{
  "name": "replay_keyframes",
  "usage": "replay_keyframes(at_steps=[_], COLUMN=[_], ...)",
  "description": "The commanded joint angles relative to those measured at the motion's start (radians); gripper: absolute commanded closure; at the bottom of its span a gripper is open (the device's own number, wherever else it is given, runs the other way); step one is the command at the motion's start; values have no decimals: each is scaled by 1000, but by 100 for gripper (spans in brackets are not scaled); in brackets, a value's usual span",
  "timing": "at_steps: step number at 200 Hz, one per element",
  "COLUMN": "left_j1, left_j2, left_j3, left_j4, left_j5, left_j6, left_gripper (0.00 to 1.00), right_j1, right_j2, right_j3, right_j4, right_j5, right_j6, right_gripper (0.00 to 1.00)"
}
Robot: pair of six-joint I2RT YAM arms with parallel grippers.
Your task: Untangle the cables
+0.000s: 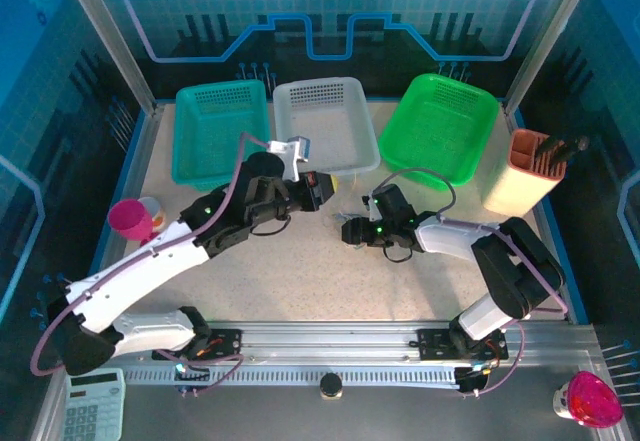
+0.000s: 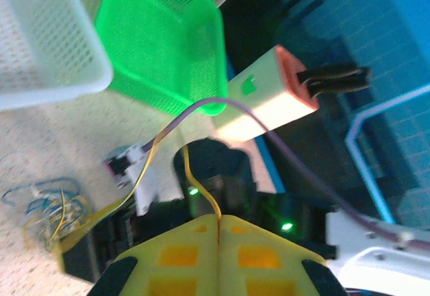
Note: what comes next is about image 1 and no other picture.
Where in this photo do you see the white plastic basket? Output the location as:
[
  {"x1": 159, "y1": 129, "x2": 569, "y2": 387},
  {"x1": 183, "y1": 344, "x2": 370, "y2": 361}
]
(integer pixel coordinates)
[{"x1": 272, "y1": 76, "x2": 382, "y2": 176}]

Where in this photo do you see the teal plastic basket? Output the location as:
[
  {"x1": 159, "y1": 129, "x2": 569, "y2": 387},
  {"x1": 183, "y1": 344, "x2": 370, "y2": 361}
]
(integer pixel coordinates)
[{"x1": 171, "y1": 79, "x2": 274, "y2": 193}]

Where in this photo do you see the green plastic basket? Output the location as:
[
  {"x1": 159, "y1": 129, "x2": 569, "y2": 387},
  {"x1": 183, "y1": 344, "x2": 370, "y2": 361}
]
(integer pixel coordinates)
[{"x1": 378, "y1": 72, "x2": 501, "y2": 193}]

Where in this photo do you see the small white orange cup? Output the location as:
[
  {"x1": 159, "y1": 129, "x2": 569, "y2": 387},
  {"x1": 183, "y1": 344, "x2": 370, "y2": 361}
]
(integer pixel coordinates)
[{"x1": 137, "y1": 195, "x2": 167, "y2": 235}]

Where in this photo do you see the cream knife block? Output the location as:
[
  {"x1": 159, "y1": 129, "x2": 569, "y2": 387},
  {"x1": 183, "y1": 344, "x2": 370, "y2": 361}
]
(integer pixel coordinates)
[{"x1": 481, "y1": 128, "x2": 569, "y2": 218}]

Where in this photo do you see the pink plastic goblet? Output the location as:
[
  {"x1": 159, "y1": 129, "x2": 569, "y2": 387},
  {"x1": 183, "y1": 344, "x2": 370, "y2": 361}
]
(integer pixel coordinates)
[{"x1": 108, "y1": 198, "x2": 169, "y2": 250}]

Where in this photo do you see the black round knob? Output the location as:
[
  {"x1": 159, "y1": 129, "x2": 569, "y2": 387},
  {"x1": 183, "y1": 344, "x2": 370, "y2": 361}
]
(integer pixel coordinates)
[{"x1": 319, "y1": 373, "x2": 344, "y2": 402}]

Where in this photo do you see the white calculator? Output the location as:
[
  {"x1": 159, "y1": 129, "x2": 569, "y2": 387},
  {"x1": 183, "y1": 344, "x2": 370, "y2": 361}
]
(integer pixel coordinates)
[{"x1": 62, "y1": 368, "x2": 127, "y2": 441}]

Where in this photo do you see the pink faceted cup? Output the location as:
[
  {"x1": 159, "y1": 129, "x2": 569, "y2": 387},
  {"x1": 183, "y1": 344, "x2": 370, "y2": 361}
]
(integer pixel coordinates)
[{"x1": 552, "y1": 370, "x2": 625, "y2": 430}]

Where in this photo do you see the thin black left gripper cable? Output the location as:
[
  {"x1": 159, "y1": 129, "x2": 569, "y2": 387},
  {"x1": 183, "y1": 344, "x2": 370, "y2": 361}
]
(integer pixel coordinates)
[{"x1": 248, "y1": 213, "x2": 293, "y2": 238}]

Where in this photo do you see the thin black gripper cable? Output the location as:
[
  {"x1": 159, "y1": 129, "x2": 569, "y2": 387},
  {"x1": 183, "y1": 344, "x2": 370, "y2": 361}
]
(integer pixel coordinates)
[
  {"x1": 381, "y1": 244, "x2": 417, "y2": 264},
  {"x1": 248, "y1": 213, "x2": 293, "y2": 238}
]

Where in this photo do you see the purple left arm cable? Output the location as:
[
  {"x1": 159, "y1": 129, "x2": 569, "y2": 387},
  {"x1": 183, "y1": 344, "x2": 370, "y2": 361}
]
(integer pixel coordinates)
[{"x1": 29, "y1": 131, "x2": 274, "y2": 398}]

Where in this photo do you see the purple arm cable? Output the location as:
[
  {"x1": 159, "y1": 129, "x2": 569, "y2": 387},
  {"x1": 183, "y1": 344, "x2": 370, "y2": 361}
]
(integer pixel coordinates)
[
  {"x1": 374, "y1": 167, "x2": 571, "y2": 398},
  {"x1": 29, "y1": 131, "x2": 274, "y2": 398}
]

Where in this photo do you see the thin black right gripper cable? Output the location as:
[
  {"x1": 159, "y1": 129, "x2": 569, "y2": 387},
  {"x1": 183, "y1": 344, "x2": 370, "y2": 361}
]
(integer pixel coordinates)
[{"x1": 381, "y1": 244, "x2": 417, "y2": 264}]

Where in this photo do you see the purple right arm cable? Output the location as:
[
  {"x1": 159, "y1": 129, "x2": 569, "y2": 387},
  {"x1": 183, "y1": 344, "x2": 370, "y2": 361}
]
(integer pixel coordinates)
[{"x1": 374, "y1": 167, "x2": 571, "y2": 398}]

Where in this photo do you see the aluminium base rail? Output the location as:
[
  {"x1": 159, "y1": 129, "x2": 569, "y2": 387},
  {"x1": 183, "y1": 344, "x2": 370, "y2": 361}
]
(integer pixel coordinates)
[{"x1": 107, "y1": 319, "x2": 604, "y2": 387}]

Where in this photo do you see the slotted white cable duct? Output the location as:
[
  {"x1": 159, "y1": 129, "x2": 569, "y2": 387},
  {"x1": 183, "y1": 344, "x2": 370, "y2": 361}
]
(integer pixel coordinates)
[{"x1": 123, "y1": 364, "x2": 462, "y2": 388}]

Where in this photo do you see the black knife handle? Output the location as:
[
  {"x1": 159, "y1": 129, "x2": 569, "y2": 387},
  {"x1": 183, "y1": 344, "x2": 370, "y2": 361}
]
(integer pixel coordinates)
[
  {"x1": 553, "y1": 134, "x2": 591, "y2": 165},
  {"x1": 534, "y1": 135, "x2": 567, "y2": 165}
]

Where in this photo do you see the aluminium frame post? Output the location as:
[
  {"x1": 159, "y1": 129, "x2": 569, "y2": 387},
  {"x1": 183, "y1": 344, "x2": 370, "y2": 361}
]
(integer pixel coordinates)
[
  {"x1": 503, "y1": 0, "x2": 587, "y2": 107},
  {"x1": 54, "y1": 0, "x2": 157, "y2": 115}
]

